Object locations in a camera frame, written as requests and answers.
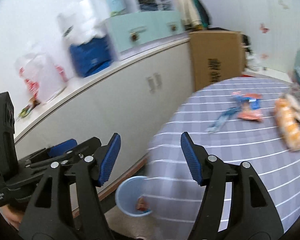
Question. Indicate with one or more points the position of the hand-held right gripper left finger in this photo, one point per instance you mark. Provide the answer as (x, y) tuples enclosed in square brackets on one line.
[(110, 160)]

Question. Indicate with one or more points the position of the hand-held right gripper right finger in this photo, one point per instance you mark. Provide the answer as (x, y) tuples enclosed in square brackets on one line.
[(192, 160)]

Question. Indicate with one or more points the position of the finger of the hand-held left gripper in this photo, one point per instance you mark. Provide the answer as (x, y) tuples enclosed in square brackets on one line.
[(87, 145), (62, 147)]

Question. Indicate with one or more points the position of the blue plastic bin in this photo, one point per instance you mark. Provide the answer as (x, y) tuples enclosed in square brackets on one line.
[(125, 195)]

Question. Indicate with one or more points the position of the blue wrapper strip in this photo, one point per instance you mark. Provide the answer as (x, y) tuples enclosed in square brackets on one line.
[(223, 117)]

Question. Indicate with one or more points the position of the red snack packet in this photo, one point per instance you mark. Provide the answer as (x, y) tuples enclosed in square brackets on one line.
[(142, 204)]

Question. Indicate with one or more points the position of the pink snack wrapper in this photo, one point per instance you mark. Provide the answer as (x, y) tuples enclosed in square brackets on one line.
[(250, 115)]

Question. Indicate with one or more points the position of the blue snack packet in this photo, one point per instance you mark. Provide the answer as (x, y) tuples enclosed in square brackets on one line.
[(250, 100)]

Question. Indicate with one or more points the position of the orange snack packet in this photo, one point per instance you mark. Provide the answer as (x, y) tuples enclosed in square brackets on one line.
[(288, 127)]

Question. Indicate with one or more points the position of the person's left hand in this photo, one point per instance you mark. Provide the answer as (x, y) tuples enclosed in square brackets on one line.
[(12, 216)]

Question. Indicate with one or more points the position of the small green wrapper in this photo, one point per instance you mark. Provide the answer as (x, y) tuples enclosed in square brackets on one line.
[(26, 111)]

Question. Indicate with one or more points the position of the grey checked tablecloth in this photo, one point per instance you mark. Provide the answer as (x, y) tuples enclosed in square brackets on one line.
[(240, 150)]

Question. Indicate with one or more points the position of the white low cabinet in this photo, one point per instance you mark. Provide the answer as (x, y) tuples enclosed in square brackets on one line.
[(115, 100)]

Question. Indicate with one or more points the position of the white plastic bag red print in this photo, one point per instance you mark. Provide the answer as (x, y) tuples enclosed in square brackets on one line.
[(45, 75)]

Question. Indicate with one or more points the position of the blue woven bag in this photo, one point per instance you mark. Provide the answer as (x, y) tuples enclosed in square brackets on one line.
[(90, 55)]

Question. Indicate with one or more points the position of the large cardboard box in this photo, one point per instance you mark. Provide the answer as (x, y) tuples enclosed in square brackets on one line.
[(215, 50)]

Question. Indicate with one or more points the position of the small white plastic bag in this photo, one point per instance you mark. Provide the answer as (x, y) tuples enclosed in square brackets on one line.
[(253, 62)]

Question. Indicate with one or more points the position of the white low platform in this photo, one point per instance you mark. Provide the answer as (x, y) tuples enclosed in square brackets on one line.
[(270, 73)]

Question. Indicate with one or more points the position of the pine cone pendant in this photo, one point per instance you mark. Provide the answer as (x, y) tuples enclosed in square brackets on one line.
[(133, 37), (173, 27)]

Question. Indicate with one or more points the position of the white paper shopping bag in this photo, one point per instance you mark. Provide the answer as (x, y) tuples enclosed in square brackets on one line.
[(82, 22)]

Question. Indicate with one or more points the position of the teal two-drawer unit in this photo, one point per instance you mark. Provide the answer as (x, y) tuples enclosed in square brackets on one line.
[(150, 26)]

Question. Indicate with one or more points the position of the green plastic ornament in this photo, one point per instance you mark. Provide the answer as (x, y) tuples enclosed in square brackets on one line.
[(114, 12)]

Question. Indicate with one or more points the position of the black hanging jacket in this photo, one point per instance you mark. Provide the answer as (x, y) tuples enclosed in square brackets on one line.
[(207, 15)]

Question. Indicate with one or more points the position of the light blue box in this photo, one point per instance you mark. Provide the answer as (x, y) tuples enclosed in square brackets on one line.
[(116, 1)]

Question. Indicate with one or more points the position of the pink butterfly sticker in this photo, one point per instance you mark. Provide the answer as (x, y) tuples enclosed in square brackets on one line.
[(264, 28)]

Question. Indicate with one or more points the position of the folded grey jeans pile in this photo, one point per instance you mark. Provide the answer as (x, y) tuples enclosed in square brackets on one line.
[(147, 3)]

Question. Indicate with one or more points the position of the cream hanging jacket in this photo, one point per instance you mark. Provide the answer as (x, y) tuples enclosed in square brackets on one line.
[(187, 5)]

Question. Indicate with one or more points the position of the white wardrobe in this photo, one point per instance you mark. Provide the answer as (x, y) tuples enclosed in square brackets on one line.
[(240, 10)]

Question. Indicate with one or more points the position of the green hanging jacket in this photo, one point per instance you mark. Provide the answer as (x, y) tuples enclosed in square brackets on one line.
[(199, 2)]

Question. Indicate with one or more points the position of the pale butterfly sticker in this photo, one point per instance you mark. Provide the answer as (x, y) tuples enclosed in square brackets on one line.
[(283, 4)]

